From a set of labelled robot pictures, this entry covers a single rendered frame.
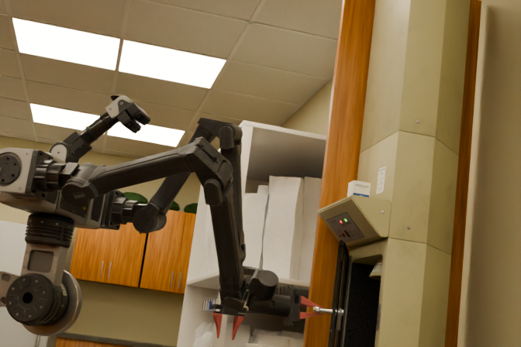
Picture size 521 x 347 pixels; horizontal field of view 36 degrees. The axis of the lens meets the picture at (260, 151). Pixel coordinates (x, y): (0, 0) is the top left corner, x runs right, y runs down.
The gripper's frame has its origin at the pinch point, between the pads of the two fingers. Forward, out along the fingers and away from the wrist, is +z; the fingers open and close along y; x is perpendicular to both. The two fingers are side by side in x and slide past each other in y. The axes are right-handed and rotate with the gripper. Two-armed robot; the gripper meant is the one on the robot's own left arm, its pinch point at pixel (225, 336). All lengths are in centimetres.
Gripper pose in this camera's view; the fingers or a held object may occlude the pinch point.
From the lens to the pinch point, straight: 253.7
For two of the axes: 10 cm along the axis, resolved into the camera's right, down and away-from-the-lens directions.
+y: 9.7, 1.6, 1.8
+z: -1.2, 9.7, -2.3
